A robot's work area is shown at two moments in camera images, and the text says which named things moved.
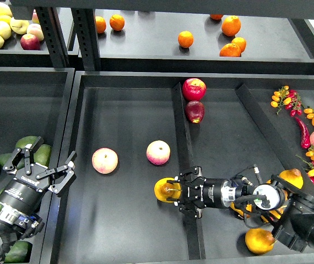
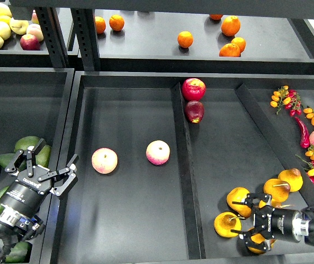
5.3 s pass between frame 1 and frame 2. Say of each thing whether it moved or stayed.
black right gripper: moved
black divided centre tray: stayed
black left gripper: stayed
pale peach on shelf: stayed
